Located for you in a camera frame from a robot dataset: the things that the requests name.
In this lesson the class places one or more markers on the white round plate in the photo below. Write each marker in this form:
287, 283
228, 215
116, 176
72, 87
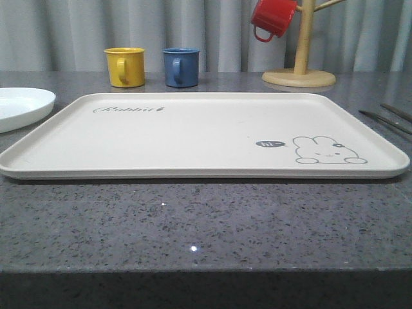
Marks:
21, 107

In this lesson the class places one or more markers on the silver metal fork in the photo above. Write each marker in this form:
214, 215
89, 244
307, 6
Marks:
398, 112

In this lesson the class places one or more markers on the cream rabbit serving tray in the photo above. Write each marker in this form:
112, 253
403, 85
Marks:
181, 135

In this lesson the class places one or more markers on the blue enamel mug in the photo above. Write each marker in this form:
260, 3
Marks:
181, 67

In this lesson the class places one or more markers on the yellow enamel mug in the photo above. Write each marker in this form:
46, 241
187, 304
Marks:
126, 67

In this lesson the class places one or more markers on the wooden mug tree stand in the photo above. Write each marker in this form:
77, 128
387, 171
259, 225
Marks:
300, 76

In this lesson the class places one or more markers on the red enamel mug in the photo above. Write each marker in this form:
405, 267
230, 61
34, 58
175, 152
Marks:
273, 16

